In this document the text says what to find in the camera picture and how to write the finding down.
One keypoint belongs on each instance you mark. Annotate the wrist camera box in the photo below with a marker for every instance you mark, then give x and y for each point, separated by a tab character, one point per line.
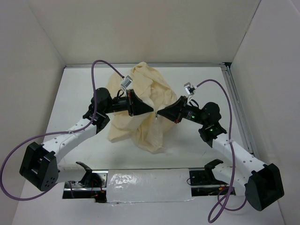
189	88
126	81

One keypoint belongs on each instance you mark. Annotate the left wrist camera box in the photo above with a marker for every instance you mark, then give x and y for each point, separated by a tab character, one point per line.
126	81

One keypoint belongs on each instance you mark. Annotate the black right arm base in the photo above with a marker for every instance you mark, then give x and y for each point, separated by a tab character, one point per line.
203	182

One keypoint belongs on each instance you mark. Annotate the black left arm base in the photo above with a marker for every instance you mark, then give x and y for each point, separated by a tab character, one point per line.
86	183

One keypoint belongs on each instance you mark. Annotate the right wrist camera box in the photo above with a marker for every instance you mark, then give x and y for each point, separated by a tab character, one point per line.
189	88

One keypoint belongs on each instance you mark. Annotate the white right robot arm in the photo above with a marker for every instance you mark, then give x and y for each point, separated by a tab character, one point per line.
260	183

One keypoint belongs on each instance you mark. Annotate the aluminium frame rail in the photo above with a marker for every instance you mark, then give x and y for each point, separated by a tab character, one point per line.
246	136

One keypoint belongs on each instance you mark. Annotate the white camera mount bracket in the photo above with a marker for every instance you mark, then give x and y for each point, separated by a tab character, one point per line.
190	96

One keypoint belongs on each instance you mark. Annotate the cream yellow jacket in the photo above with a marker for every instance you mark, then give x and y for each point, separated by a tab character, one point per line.
146	131

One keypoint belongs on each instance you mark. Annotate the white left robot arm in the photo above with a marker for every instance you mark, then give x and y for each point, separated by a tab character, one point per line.
40	165

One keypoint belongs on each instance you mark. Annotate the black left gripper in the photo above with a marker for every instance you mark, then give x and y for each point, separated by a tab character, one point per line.
135	105

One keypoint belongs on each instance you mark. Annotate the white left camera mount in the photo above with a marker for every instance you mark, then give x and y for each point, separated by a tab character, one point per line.
124	88

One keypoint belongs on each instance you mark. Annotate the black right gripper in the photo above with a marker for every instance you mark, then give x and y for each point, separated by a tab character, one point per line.
174	112

